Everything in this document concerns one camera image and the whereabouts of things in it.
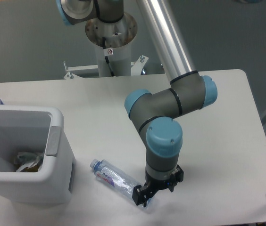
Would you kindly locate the trash inside the can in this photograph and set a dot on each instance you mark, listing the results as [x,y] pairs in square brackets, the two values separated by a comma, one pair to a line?
[28,161]

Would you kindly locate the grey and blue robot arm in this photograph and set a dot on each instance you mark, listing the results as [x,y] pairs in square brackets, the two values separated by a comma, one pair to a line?
[153,115]

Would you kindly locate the white plastic trash can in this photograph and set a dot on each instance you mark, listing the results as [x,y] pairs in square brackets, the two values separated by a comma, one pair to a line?
[35,129]

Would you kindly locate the clear plastic water bottle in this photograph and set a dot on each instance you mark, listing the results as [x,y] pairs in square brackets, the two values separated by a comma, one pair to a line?
[114,178]

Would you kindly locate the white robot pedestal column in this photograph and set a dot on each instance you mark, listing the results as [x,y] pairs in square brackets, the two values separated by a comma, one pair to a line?
[112,43]

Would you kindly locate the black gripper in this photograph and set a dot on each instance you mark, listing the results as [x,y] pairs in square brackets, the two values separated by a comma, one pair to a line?
[142,194]

